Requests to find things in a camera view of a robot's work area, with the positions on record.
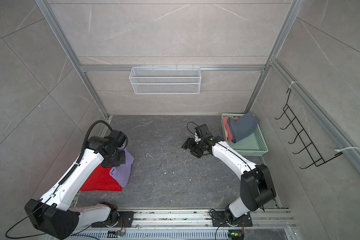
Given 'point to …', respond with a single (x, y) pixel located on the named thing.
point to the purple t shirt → (121, 173)
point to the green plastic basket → (253, 145)
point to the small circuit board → (115, 234)
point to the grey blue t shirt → (243, 128)
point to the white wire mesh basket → (165, 80)
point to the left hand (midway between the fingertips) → (118, 159)
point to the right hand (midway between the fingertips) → (185, 147)
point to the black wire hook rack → (314, 155)
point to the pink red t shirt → (228, 129)
